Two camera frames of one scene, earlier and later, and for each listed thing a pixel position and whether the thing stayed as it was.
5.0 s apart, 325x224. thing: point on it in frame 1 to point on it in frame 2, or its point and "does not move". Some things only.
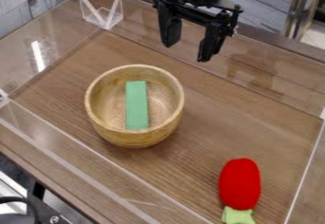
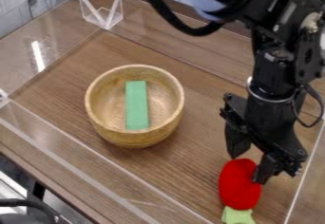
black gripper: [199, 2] to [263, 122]
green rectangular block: [137, 104] does not move
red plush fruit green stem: [239, 190] does not move
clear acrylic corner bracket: [104, 17] does not move
